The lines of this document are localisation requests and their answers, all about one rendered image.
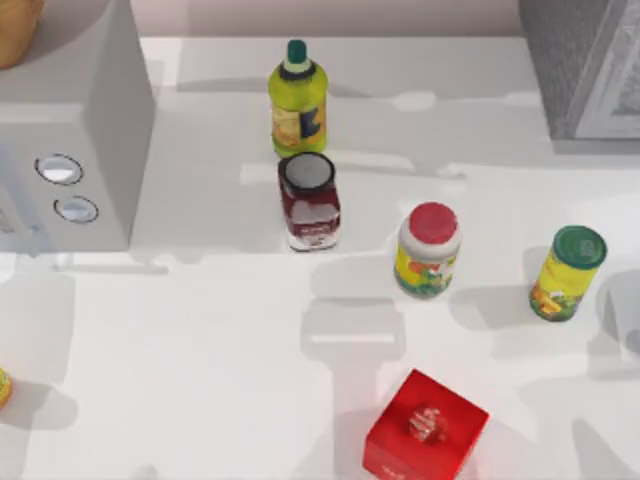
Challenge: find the dark red jar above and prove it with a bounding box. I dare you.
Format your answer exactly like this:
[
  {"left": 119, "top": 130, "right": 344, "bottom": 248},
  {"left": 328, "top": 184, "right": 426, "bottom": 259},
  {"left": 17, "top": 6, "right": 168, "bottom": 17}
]
[{"left": 277, "top": 151, "right": 344, "bottom": 253}]

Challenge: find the red lidded yellow jar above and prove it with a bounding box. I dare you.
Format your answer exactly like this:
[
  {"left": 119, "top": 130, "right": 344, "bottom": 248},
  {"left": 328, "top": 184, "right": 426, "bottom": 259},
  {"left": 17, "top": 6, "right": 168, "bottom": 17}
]
[{"left": 393, "top": 201, "right": 463, "bottom": 301}]

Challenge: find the green bottle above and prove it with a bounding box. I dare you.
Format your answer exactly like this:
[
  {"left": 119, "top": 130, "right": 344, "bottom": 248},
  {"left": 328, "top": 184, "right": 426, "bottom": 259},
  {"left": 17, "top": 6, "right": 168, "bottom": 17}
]
[{"left": 268, "top": 39, "right": 330, "bottom": 160}]

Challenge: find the red box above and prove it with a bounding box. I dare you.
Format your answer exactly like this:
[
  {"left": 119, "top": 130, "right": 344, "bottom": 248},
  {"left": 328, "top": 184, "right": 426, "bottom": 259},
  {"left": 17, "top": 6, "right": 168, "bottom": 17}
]
[{"left": 362, "top": 368, "right": 491, "bottom": 480}]

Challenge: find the pale microwave oven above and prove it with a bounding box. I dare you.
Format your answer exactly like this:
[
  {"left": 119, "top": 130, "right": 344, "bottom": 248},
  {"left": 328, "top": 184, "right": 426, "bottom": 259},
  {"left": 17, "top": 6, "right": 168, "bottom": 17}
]
[{"left": 0, "top": 0, "right": 156, "bottom": 258}]

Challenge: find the small microwave knob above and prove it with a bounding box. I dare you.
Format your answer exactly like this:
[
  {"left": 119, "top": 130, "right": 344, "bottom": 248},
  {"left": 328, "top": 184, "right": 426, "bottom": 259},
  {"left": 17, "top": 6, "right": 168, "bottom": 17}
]
[{"left": 52, "top": 195, "right": 100, "bottom": 225}]

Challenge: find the green lidded yellow can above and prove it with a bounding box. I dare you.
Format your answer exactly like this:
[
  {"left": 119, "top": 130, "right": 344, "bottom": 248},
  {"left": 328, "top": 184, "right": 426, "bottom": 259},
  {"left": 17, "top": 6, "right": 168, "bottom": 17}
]
[{"left": 528, "top": 224, "right": 609, "bottom": 324}]

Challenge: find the large microwave knob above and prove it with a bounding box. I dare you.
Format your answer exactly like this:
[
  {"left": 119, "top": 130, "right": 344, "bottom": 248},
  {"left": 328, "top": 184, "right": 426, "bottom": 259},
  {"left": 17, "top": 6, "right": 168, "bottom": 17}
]
[{"left": 34, "top": 153, "right": 85, "bottom": 187}]

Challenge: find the grey cabinet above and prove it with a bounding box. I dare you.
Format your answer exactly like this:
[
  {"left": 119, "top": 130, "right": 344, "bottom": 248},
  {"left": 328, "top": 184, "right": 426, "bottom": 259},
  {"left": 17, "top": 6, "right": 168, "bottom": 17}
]
[{"left": 517, "top": 0, "right": 640, "bottom": 142}]

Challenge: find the brown bread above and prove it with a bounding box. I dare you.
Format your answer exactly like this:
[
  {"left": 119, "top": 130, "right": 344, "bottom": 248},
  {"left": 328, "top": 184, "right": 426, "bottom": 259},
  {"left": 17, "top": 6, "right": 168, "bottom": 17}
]
[{"left": 0, "top": 0, "right": 46, "bottom": 70}]

